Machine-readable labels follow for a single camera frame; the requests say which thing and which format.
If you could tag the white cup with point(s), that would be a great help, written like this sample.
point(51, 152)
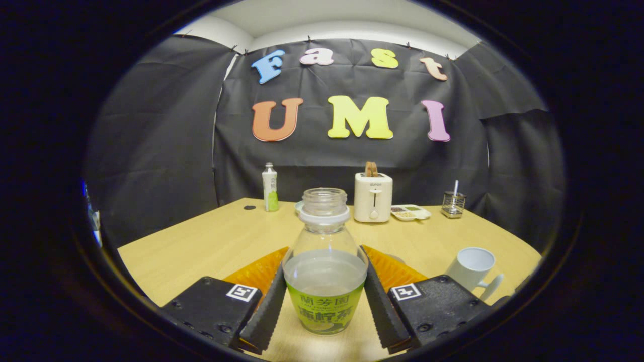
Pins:
point(470, 271)

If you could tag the brown toast slice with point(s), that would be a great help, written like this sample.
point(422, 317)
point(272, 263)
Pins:
point(372, 169)

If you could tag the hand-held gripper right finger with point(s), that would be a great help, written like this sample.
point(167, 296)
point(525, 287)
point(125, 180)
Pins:
point(385, 311)

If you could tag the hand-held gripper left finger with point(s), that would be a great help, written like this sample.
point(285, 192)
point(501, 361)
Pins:
point(266, 311)

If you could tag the clear juice bottle green label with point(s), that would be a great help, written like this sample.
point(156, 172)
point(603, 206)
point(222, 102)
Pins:
point(324, 281)

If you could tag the white capped bottle green label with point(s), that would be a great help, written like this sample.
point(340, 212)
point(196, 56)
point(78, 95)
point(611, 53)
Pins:
point(270, 188)

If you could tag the pale green plate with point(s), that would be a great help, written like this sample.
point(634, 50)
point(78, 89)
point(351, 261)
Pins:
point(299, 207)

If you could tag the patterned white object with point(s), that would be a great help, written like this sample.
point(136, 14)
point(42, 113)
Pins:
point(96, 226)

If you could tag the cream toaster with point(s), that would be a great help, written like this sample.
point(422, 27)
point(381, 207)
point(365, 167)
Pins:
point(373, 198)

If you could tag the wooden table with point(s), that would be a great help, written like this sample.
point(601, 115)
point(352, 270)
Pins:
point(211, 246)

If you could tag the white divided snack tray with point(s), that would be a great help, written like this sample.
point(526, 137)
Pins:
point(410, 212)

